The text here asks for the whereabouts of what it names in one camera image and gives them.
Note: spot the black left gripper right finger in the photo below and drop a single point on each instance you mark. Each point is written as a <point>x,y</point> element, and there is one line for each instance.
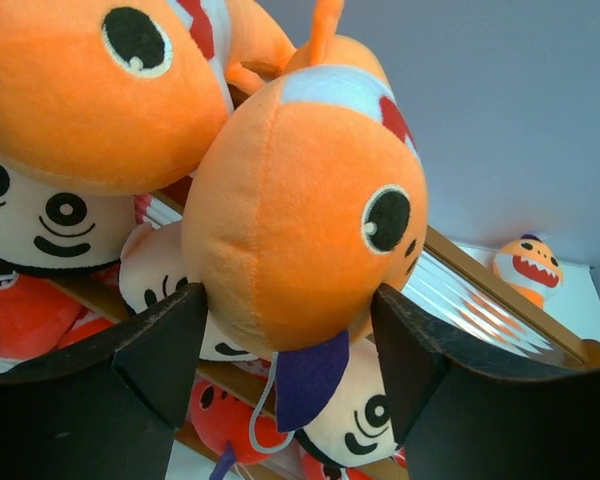
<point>466,409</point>

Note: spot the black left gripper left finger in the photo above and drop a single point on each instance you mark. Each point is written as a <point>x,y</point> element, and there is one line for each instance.
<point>106,407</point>

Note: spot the red shark plush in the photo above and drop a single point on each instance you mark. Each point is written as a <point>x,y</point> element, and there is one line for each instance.
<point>222,422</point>
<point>36,318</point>
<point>315,470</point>

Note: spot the boy doll table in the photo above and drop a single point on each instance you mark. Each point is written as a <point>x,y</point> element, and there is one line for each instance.
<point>354,428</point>

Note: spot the boy doll black hair front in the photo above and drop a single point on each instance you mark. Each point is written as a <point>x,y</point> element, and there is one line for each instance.
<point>152,268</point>

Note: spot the orange shark plush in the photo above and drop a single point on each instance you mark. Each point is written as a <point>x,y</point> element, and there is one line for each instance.
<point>311,198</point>
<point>122,97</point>
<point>529,266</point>

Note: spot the brown wooden toy shelf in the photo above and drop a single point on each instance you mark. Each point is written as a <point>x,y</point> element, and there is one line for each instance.
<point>464,276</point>

